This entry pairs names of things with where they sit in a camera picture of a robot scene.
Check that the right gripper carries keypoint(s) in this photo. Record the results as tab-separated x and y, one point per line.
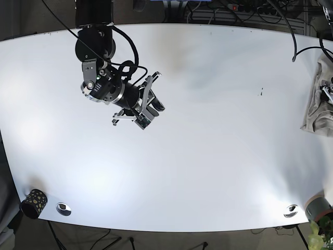
139	104

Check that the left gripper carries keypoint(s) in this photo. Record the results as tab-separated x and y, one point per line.
326	93

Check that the beige grey T-shirt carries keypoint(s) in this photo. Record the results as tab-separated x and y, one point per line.
318	114

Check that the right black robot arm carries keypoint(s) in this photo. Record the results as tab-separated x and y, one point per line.
108	82

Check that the grey plant pot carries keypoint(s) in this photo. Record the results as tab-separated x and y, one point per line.
318	207

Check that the black gold-dotted cup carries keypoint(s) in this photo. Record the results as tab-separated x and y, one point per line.
33	204

